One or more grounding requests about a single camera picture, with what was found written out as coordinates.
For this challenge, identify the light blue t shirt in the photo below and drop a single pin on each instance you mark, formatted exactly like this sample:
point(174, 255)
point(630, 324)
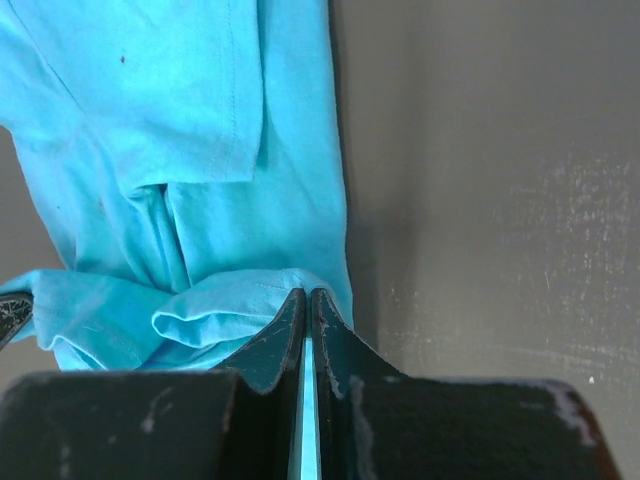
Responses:
point(184, 158)

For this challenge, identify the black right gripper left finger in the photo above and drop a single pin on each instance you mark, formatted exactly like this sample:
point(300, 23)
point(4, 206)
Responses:
point(239, 420)

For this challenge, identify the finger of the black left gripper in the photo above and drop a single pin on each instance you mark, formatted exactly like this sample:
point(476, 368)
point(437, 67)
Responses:
point(15, 312)

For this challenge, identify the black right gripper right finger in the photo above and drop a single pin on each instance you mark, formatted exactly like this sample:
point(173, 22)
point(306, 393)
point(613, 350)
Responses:
point(375, 422)

